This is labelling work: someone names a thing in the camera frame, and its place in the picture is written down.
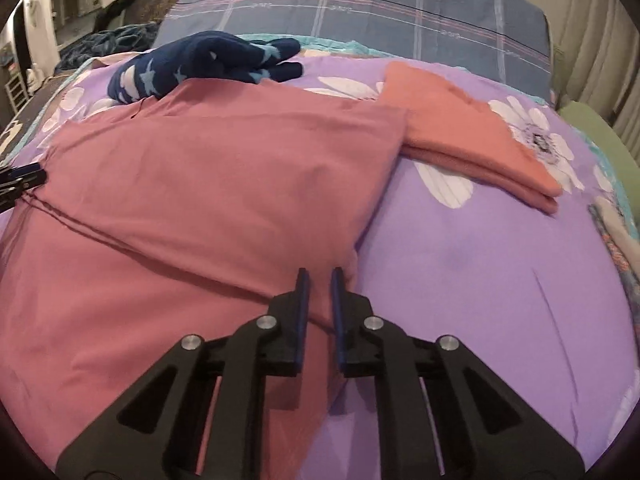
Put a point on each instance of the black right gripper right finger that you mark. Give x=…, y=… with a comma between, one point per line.
x=442, y=412

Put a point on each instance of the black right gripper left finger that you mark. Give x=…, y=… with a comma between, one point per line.
x=196, y=413

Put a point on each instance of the dusty pink garment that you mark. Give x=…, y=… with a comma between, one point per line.
x=185, y=215

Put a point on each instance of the dark teal patterned blanket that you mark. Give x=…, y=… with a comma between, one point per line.
x=128, y=38

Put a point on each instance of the black garment on headboard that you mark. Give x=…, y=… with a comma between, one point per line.
x=109, y=13

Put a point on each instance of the navy star-patterned fleece garment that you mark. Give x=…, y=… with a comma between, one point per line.
x=204, y=55

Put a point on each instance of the folded coral orange garment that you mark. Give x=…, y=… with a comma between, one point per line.
x=449, y=129

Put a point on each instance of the light green cushion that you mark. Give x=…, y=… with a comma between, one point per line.
x=582, y=117

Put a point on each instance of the beige curtain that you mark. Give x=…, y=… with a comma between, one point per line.
x=596, y=62

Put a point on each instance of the blue plaid pillow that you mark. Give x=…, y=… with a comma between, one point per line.
x=503, y=40

